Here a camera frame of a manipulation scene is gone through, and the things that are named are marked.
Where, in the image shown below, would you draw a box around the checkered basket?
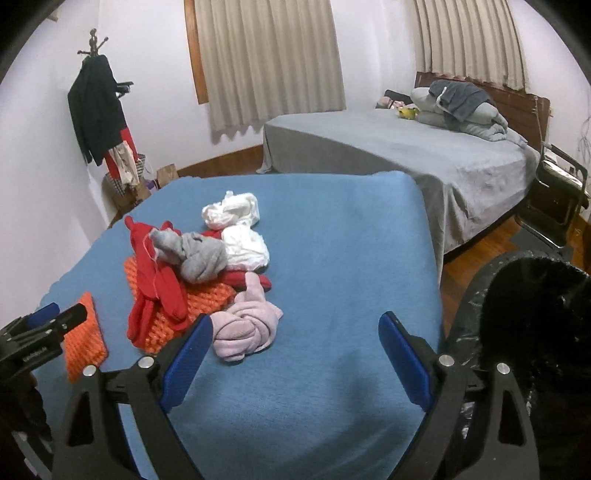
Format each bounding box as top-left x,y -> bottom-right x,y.
103,154 -> 150,215

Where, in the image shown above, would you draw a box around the dark grey garment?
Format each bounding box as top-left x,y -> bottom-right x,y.
429,80 -> 495,123

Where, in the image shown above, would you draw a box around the beige curtain right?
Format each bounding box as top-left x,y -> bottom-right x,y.
409,0 -> 529,91

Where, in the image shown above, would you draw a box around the small orange knitted cloth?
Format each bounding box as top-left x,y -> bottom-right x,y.
64,292 -> 108,383

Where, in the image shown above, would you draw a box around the grey pillow pile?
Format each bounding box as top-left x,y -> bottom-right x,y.
411,87 -> 528,147

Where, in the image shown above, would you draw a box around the wooden headboard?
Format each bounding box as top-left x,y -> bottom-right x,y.
415,72 -> 551,150

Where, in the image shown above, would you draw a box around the coat rack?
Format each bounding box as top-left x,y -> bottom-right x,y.
77,28 -> 134,99

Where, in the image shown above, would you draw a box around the beige curtain left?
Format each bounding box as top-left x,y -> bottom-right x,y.
195,1 -> 346,132

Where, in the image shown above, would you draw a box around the large orange knitted cloth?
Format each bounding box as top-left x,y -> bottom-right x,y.
123,255 -> 236,354

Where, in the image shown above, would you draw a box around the black hanging coat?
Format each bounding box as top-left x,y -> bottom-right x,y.
67,55 -> 127,166

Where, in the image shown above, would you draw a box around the pink items on bed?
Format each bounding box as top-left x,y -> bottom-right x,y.
376,89 -> 413,109

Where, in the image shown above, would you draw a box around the yellow toy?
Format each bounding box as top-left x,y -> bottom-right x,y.
398,106 -> 420,120

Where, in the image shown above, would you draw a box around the white cloth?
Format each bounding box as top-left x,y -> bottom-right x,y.
201,191 -> 260,230
221,224 -> 270,272

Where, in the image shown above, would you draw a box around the grey floor mat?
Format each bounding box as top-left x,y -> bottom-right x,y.
510,228 -> 574,263

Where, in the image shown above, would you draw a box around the pink knotted cloth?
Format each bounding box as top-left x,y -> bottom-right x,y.
211,272 -> 283,362

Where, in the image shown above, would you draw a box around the red hanging garment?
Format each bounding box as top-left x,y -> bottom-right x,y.
104,128 -> 140,186

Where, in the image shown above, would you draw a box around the grey knotted cloth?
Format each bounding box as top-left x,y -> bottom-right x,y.
148,229 -> 228,284

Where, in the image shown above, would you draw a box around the black trash bin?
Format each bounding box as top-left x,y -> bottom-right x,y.
444,251 -> 590,479

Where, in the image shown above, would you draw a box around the brown paper bag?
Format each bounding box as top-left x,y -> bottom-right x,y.
156,164 -> 179,189

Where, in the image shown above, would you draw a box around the red glove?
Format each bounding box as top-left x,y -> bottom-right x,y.
124,216 -> 189,348

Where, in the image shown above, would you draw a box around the blue blanket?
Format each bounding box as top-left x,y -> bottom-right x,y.
34,170 -> 446,480

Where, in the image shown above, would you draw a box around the beige curtain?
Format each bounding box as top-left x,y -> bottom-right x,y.
409,0 -> 529,91
195,1 -> 346,132

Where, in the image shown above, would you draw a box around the grey bed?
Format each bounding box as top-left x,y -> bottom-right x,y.
259,110 -> 539,258

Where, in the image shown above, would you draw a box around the white tote bag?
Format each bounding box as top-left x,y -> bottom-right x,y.
109,141 -> 139,187

